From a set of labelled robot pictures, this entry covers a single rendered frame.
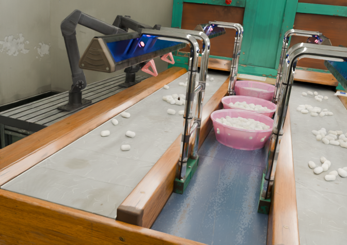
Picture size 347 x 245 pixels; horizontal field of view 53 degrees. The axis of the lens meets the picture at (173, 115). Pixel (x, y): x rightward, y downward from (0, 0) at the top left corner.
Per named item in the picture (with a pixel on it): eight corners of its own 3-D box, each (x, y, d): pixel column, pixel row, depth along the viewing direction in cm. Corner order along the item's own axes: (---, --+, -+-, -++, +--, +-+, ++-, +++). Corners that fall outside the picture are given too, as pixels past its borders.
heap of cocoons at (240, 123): (206, 142, 137) (208, 127, 135) (217, 125, 159) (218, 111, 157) (267, 154, 131) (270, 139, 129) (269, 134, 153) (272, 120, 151)
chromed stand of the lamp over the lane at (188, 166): (121, 180, 104) (129, 27, 90) (145, 155, 122) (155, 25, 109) (182, 194, 99) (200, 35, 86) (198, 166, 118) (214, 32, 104)
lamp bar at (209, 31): (188, 38, 164) (190, 23, 162) (213, 32, 221) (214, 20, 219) (205, 41, 162) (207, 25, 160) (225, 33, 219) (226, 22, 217)
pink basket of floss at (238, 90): (249, 108, 194) (251, 92, 191) (222, 95, 217) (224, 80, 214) (285, 105, 206) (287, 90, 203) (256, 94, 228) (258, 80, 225)
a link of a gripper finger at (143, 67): (164, 69, 174) (152, 55, 174) (159, 71, 167) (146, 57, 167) (155, 78, 176) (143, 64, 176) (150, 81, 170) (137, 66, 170)
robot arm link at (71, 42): (87, 85, 173) (73, 18, 161) (88, 88, 167) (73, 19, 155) (74, 87, 172) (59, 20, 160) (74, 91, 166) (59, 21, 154)
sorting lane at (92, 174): (-1, 195, 83) (-1, 187, 82) (188, 74, 249) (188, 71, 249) (114, 226, 75) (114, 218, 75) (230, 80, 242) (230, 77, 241)
